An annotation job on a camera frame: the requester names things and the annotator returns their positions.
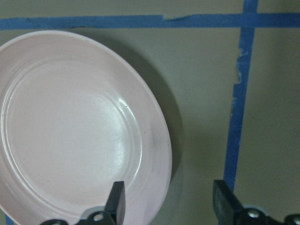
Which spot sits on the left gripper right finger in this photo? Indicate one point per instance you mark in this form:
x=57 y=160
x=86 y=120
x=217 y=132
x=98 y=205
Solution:
x=229 y=210

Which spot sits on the pink plate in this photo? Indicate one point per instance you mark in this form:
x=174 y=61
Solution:
x=75 y=118

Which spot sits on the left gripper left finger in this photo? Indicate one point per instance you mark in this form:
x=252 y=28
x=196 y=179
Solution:
x=113 y=213

